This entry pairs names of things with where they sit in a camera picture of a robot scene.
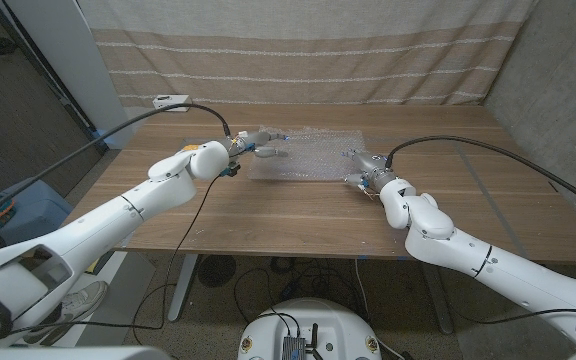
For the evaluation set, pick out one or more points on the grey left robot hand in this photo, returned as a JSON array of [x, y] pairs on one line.
[[258, 145]]

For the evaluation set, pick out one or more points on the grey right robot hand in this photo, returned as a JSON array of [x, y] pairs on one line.
[[373, 170]]

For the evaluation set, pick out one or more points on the clear bubble wrap sheet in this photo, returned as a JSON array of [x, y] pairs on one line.
[[313, 155]]

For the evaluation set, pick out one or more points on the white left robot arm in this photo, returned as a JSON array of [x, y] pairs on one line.
[[108, 225]]

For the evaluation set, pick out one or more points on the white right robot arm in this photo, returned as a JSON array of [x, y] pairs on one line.
[[493, 265]]

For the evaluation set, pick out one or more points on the beige striped curtain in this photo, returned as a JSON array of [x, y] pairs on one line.
[[293, 50]]

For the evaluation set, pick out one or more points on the white power strip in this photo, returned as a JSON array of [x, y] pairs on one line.
[[165, 100]]

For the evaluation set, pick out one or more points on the round black floor fan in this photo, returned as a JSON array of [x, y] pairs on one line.
[[218, 272]]

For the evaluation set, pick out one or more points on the white metal table leg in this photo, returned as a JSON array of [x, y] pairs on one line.
[[438, 300], [183, 290]]

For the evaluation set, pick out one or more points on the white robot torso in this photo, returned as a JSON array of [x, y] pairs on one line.
[[333, 325]]

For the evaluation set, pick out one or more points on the white pillar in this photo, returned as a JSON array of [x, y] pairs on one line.
[[78, 75]]

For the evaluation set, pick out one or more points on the grey electronics box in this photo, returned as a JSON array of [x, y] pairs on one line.
[[293, 348]]

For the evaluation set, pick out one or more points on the blue stool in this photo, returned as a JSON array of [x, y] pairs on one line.
[[38, 215]]

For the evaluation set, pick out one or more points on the grey white sneaker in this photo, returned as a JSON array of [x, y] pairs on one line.
[[80, 305]]

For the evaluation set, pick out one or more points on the perforated metal door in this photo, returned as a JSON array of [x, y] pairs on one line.
[[13, 125]]

